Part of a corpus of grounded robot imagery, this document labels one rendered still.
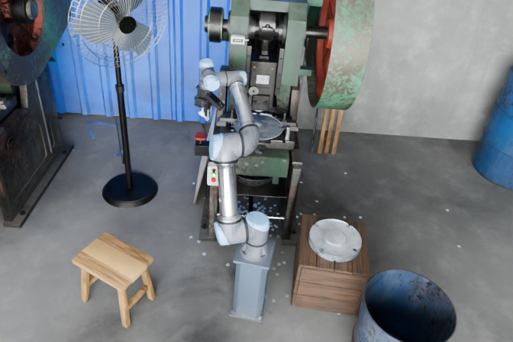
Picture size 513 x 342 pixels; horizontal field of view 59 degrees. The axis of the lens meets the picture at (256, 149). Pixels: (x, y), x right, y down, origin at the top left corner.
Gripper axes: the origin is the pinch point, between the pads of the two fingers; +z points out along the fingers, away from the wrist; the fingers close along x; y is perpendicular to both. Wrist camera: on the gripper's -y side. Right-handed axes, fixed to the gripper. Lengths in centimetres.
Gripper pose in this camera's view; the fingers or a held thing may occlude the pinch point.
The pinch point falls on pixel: (208, 119)
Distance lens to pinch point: 255.8
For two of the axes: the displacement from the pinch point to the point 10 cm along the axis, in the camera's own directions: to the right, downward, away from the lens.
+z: -0.9, 7.9, 6.0
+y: -9.2, -3.0, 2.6
